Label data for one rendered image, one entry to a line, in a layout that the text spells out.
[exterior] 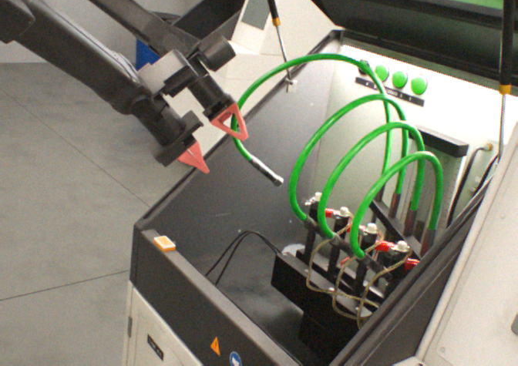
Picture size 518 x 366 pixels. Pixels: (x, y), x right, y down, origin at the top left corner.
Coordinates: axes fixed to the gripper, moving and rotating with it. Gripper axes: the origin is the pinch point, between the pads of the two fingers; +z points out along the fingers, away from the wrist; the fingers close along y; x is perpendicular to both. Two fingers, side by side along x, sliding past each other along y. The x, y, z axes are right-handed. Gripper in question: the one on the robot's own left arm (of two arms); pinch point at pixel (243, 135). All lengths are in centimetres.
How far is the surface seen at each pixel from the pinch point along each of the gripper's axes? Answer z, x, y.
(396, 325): 41, -2, -30
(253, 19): -61, -34, 302
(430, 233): 37.4, -17.4, -13.0
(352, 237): 25.2, -5.7, -27.4
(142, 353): 26, 55, 14
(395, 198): 31.8, -17.3, 4.0
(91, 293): 11, 115, 144
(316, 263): 32.4, 5.6, 3.9
